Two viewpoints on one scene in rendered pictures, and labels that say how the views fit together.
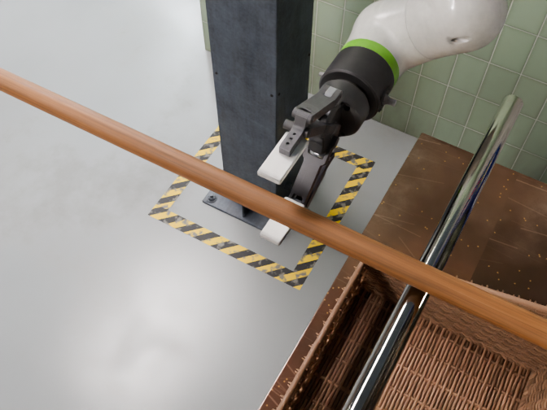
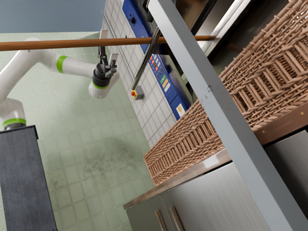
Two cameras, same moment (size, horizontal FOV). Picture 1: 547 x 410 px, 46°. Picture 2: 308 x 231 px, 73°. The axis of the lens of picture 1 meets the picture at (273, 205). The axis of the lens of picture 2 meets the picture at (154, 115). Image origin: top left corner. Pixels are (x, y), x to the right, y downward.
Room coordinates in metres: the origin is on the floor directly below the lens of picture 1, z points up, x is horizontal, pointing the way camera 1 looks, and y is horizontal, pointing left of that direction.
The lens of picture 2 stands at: (0.04, 0.60, 0.55)
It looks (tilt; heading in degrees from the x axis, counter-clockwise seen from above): 20 degrees up; 300
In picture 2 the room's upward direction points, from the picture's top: 24 degrees counter-clockwise
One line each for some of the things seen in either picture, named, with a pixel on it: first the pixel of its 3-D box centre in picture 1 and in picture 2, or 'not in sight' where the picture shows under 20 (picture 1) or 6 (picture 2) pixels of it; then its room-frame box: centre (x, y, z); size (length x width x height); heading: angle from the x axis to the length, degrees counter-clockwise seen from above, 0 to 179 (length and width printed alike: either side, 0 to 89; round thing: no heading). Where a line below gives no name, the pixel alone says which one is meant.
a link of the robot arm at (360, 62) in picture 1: (357, 87); (102, 76); (0.64, -0.12, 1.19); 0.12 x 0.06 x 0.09; 60
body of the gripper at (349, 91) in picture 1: (330, 120); (103, 67); (0.58, -0.08, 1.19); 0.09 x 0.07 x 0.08; 150
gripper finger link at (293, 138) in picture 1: (295, 132); not in sight; (0.48, -0.02, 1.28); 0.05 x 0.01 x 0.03; 150
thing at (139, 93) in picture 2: not in sight; (137, 92); (0.98, -0.92, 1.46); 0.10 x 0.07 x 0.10; 150
